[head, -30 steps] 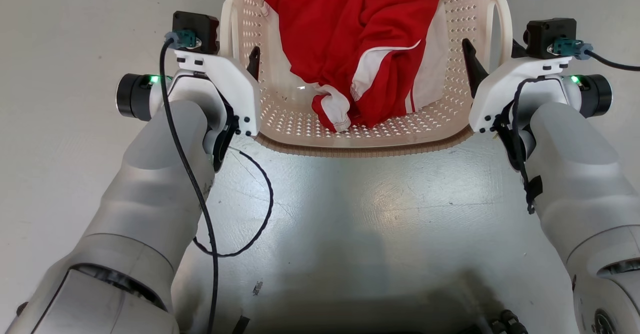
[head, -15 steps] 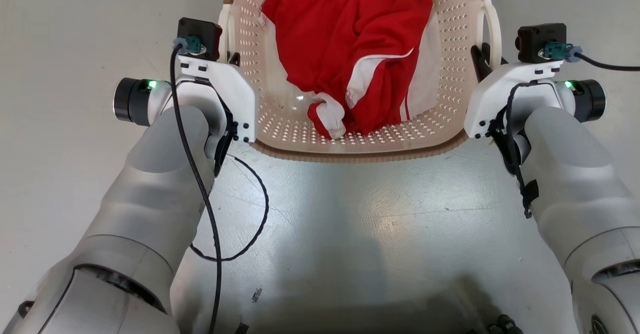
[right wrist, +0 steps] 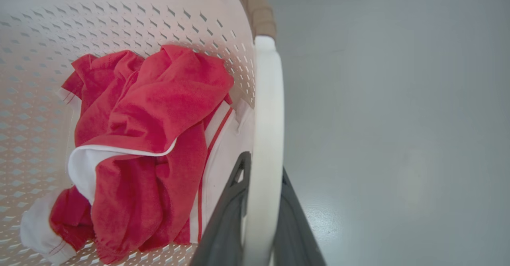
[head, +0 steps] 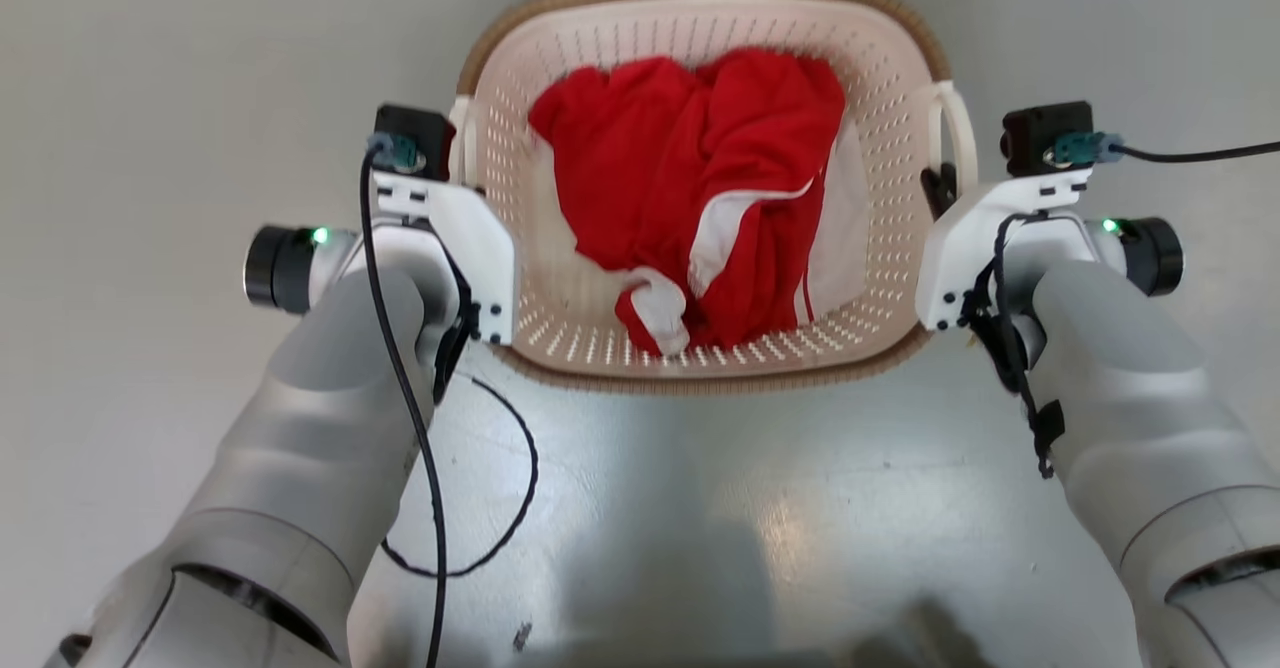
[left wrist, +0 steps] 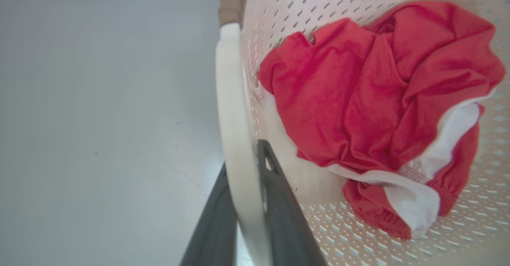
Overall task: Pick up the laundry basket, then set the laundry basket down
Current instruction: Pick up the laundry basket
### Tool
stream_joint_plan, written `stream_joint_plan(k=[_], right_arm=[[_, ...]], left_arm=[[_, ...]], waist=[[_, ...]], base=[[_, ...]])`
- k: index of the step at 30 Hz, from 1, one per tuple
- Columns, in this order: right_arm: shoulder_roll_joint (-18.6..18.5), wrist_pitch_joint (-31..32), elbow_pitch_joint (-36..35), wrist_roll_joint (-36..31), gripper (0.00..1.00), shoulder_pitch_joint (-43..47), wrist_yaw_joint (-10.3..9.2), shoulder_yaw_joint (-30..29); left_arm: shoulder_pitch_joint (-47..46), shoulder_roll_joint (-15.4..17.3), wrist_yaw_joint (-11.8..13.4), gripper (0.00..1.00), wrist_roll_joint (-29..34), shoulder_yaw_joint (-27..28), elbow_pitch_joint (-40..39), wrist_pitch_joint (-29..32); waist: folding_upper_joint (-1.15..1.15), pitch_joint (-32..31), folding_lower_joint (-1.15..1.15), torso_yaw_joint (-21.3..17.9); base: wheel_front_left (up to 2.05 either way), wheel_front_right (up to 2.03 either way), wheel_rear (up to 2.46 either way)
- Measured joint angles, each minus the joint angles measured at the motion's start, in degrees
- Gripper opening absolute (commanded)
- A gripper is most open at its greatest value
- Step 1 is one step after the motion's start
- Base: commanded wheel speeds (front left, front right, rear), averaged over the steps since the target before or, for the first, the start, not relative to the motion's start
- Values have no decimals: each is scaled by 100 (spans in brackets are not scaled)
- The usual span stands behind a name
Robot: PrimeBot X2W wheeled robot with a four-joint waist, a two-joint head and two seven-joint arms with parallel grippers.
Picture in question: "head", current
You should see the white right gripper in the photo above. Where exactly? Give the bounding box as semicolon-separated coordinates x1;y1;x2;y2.
914;162;1097;333

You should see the black left camera cable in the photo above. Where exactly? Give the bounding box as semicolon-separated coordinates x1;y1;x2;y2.
359;136;448;668

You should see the black looping left arm cable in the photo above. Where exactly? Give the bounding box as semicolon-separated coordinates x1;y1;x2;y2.
379;372;541;580

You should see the beige plastic laundry basket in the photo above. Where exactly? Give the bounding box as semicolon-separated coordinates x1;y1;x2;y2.
447;0;980;396

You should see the red garment with white stripes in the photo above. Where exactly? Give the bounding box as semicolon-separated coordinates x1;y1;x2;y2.
527;46;869;358

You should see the black camera cable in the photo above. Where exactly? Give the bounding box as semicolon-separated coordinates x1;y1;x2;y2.
1105;138;1280;165
359;136;448;668

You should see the black right camera cable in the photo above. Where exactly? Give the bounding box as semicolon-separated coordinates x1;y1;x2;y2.
1105;138;1280;165

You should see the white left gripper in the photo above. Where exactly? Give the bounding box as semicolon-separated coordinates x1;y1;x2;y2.
370;169;519;347

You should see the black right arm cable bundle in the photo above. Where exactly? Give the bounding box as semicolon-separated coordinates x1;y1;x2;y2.
958;212;1067;480

